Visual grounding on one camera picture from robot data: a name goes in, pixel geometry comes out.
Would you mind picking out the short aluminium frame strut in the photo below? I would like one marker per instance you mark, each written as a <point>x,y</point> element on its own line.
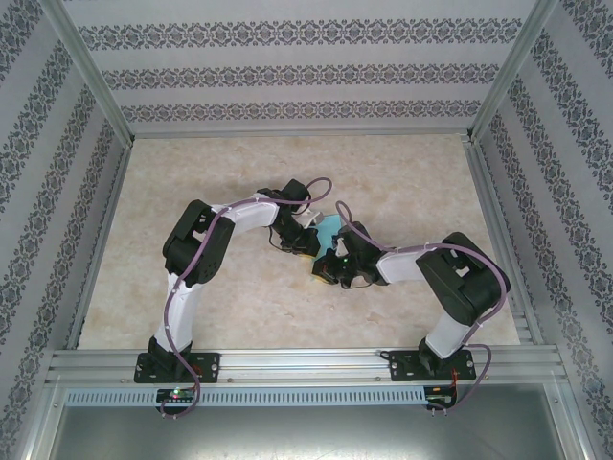
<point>572,421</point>
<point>43,421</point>

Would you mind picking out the long aluminium mounting rail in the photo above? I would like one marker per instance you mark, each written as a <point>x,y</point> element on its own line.
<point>306,366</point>

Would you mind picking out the aluminium side rail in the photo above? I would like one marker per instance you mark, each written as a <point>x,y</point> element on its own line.
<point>104,230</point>
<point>495,230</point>

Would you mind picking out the small dark circuit board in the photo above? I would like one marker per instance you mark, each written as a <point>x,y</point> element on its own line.
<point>438,399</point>

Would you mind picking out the light blue cloth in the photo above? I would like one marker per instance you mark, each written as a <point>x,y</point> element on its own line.
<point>329,235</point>

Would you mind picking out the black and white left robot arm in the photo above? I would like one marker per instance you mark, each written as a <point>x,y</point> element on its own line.
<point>179,311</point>

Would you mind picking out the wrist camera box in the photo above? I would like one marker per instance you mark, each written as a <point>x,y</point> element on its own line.
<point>341,246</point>
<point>312,219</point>

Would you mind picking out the grey sheet metal panel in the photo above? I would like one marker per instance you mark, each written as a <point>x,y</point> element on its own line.
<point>306,436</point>

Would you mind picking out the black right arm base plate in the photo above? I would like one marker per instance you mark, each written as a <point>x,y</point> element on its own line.
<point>402,366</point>

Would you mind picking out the aluminium frame post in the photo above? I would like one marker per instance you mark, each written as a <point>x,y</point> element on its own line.
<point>512,67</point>
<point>91,67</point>

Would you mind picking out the circuit board with green light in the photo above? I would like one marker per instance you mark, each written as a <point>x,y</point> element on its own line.
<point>174,395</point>

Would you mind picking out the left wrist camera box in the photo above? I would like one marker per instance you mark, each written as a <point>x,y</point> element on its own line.
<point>312,219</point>

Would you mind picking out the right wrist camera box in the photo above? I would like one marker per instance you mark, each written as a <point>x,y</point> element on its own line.
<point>341,246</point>

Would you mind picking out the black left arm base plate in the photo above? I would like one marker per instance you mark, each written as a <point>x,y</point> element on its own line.
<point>208,366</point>

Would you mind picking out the thin aluminium back rail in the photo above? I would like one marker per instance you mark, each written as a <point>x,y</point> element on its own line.
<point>301,133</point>

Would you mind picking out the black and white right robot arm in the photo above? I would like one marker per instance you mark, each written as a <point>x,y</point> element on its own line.
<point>460,287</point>

